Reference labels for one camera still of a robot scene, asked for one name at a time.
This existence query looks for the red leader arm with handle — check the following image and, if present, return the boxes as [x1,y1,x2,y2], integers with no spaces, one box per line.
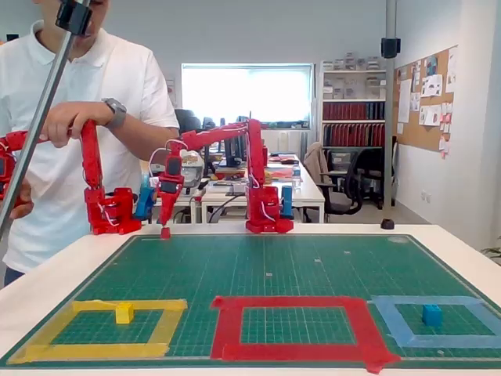
[0,119,142,236]

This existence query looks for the person's left forearm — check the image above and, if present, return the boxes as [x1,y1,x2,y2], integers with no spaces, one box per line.
[119,113,181,161]

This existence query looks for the yellow cube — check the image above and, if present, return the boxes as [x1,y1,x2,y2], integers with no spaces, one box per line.
[115,302,135,325]

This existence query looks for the red tape square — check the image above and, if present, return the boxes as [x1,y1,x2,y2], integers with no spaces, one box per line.
[209,295,402,375]

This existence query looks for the yellow tape square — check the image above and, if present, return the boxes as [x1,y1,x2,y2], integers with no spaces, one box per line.
[6,298,188,365]

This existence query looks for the blue tape square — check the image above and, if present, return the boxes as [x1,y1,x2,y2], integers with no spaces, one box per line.
[367,294,501,349]

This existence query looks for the blue cube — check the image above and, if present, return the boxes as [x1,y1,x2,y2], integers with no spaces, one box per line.
[421,304,444,327]

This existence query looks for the person's left hand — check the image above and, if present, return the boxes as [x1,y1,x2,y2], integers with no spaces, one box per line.
[40,100,115,149]

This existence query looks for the person's right hand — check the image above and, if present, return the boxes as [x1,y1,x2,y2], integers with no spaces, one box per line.
[10,182,35,220]

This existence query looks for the white helmet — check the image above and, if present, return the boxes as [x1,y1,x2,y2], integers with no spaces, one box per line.
[179,150,205,196]

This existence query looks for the black computer monitor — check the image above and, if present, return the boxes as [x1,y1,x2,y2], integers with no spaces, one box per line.
[201,116,218,175]
[218,116,240,168]
[175,108,204,136]
[233,113,251,161]

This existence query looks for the grey wrist watch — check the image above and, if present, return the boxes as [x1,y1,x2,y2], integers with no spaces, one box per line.
[102,97,128,130]

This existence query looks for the green cutting mat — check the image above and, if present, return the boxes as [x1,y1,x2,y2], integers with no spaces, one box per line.
[0,233,501,370]

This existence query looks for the wide window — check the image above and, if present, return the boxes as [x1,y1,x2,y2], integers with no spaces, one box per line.
[181,62,315,128]

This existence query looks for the person in white polo shirt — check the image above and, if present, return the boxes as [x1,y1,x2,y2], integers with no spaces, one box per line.
[0,0,182,289]

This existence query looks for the white office desk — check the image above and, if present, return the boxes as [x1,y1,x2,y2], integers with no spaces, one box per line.
[140,156,326,225]

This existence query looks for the office chair with beige jacket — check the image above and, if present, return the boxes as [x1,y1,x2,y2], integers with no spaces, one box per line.
[303,141,363,224]

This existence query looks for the aluminium profile pole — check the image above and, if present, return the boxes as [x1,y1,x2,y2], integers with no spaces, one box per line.
[0,0,90,240]

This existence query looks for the white shelf with red binders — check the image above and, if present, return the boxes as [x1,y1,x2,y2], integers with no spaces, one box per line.
[319,52,388,173]

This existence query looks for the black office chair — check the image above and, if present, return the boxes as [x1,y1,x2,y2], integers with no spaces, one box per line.
[344,146,387,211]

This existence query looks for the grey round column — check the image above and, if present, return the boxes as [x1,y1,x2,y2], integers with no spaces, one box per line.
[385,0,397,208]

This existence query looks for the black column clamp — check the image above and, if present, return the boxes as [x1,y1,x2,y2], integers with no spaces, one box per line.
[380,37,402,60]

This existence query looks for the cork pin board with papers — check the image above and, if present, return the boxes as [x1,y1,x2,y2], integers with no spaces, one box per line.
[393,45,459,160]

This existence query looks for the green plant leaves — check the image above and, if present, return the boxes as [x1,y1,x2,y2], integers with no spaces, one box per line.
[480,245,501,268]

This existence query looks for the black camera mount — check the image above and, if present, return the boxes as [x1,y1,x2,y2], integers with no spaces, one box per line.
[54,0,94,39]

